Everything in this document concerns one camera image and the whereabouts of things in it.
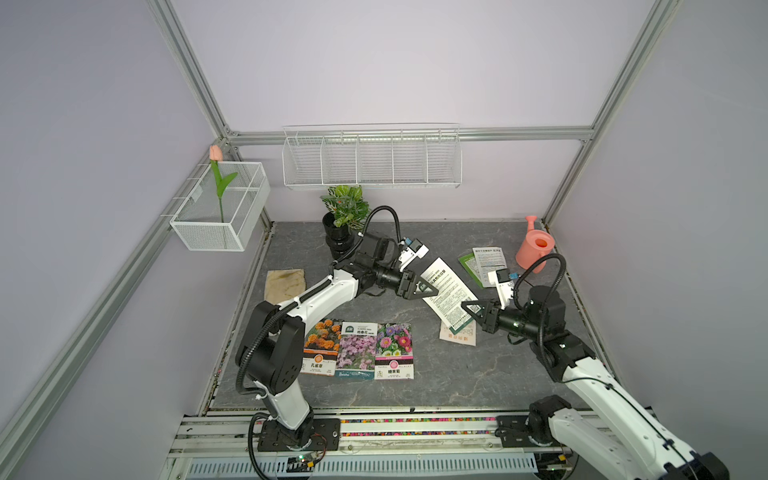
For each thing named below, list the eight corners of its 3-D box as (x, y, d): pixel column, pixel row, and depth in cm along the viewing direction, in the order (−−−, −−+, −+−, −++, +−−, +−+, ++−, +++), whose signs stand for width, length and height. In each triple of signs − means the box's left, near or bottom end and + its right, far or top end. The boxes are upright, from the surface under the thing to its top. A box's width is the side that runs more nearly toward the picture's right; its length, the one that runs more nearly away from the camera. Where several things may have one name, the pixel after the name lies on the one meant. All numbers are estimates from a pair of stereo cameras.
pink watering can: (512, 270, 108) (523, 249, 99) (520, 236, 118) (530, 215, 109) (538, 279, 106) (552, 258, 96) (544, 244, 116) (557, 222, 107)
